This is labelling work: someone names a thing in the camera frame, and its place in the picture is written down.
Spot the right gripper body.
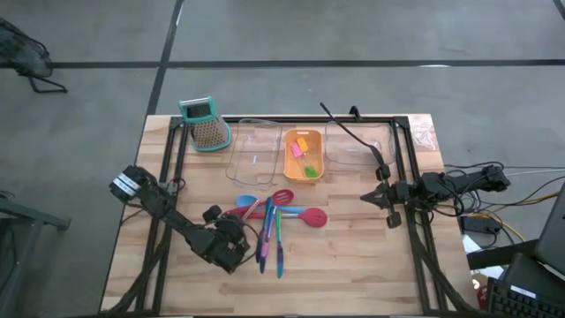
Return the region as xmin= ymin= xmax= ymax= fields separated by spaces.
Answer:
xmin=376 ymin=163 xmax=414 ymax=230

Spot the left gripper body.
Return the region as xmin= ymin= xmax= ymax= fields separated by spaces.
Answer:
xmin=187 ymin=204 xmax=237 ymax=275

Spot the red slotted spatula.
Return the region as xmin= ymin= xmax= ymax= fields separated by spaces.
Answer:
xmin=220 ymin=188 xmax=296 ymax=220

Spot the red slotted spoon metal handle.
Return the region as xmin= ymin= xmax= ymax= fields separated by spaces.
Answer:
xmin=237 ymin=207 xmax=329 ymax=229

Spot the pink silicone spatula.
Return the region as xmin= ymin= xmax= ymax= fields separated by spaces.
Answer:
xmin=289 ymin=141 xmax=313 ymax=176

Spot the blue silicone spoon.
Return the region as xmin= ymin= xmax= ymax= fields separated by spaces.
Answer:
xmin=235 ymin=194 xmax=306 ymax=214

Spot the clear plastic container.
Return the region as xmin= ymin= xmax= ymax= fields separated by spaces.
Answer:
xmin=324 ymin=119 xmax=396 ymax=173
xmin=224 ymin=117 xmax=283 ymax=189

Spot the clear plastic bag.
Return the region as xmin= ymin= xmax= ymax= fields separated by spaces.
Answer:
xmin=408 ymin=115 xmax=439 ymax=152

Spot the orange plastic bin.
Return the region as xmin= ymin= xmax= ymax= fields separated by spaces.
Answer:
xmin=282 ymin=128 xmax=326 ymax=185

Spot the black power brick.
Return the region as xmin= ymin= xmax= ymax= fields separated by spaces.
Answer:
xmin=460 ymin=214 xmax=503 ymax=236

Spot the teal steel box grater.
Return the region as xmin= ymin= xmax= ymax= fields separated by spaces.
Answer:
xmin=177 ymin=95 xmax=233 ymax=154

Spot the black desk bar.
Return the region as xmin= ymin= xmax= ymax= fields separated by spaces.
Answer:
xmin=465 ymin=238 xmax=540 ymax=271

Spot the computer monitor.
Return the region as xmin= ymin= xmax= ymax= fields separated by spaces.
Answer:
xmin=532 ymin=180 xmax=565 ymax=277

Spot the black keyboard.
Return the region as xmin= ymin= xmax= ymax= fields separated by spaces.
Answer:
xmin=485 ymin=276 xmax=565 ymax=318

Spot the grey metal stand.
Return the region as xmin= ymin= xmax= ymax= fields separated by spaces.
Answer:
xmin=0 ymin=189 xmax=72 ymax=318

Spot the black mesh chair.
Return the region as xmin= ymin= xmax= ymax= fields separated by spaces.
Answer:
xmin=0 ymin=16 xmax=70 ymax=95

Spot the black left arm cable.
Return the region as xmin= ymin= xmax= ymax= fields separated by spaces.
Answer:
xmin=240 ymin=220 xmax=260 ymax=262

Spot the black aluminium table frame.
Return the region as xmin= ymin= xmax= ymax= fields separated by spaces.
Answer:
xmin=132 ymin=114 xmax=480 ymax=315

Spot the black cable bundle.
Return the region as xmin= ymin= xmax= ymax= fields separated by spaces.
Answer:
xmin=441 ymin=161 xmax=565 ymax=222

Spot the yellow cable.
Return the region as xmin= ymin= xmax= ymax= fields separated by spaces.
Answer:
xmin=467 ymin=192 xmax=561 ymax=243

